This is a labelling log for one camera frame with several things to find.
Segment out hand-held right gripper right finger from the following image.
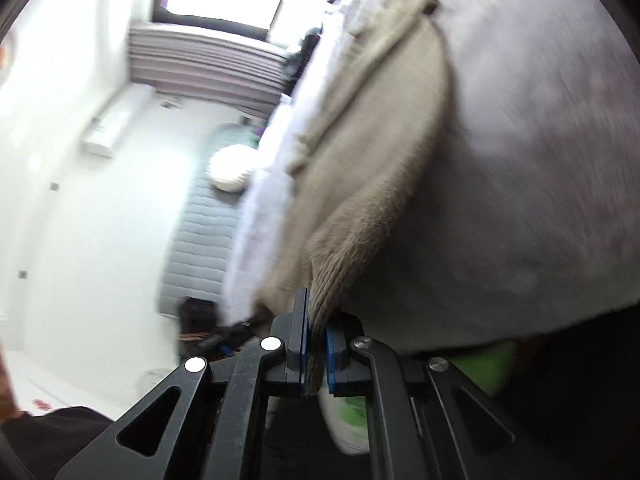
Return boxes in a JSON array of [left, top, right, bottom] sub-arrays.
[[325, 311, 516, 480]]

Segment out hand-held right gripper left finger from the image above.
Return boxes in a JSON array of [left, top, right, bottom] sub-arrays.
[[52, 287, 312, 480]]

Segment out brown knit sweater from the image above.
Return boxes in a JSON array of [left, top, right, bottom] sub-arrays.
[[252, 0, 453, 396]]

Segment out person's left forearm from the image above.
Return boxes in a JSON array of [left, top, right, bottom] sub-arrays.
[[0, 345, 23, 421]]

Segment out dark floor bag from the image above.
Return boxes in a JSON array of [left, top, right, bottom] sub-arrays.
[[177, 296, 273, 361]]

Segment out grey quilted headboard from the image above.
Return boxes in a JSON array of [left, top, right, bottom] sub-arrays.
[[162, 125, 273, 318]]

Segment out green patterned floor mat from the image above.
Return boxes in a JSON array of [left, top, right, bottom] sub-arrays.
[[317, 339, 519, 457]]

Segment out round white pleated cushion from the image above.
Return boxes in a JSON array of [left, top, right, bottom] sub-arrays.
[[209, 145, 261, 193]]

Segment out person's black clothing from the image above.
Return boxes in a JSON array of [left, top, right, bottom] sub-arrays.
[[0, 406, 113, 480]]

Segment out embossed lilac blanket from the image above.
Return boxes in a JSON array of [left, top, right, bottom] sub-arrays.
[[345, 0, 640, 358]]

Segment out wide grey curtain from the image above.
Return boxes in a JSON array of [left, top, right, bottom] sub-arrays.
[[127, 22, 296, 121]]

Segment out white wall air conditioner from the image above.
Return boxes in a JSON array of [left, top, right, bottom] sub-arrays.
[[82, 85, 153, 157]]

